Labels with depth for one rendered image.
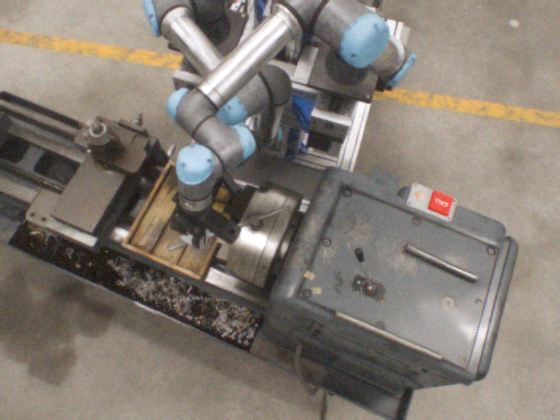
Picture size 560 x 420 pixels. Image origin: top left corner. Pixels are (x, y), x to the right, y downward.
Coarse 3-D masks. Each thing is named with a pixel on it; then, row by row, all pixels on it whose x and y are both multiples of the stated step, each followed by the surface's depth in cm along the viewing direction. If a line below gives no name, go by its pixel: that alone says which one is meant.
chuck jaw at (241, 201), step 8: (248, 184) 151; (248, 192) 148; (264, 192) 147; (232, 200) 155; (240, 200) 151; (248, 200) 150; (224, 208) 154; (232, 208) 153; (240, 208) 152; (240, 216) 154
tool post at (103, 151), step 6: (90, 144) 163; (108, 144) 163; (114, 144) 166; (120, 144) 170; (96, 150) 166; (102, 150) 163; (108, 150) 164; (114, 150) 168; (102, 156) 169; (108, 156) 168; (114, 156) 169
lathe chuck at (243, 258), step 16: (256, 192) 146; (272, 192) 147; (288, 192) 150; (256, 208) 143; (272, 208) 143; (272, 224) 141; (240, 240) 142; (256, 240) 141; (240, 256) 143; (256, 256) 142; (240, 272) 148
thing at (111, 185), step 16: (112, 128) 182; (128, 128) 183; (144, 128) 182; (144, 144) 180; (80, 176) 173; (96, 176) 173; (112, 176) 174; (128, 176) 177; (64, 192) 171; (80, 192) 171; (96, 192) 171; (112, 192) 171; (64, 208) 169; (80, 208) 169; (96, 208) 169; (80, 224) 167; (96, 224) 167
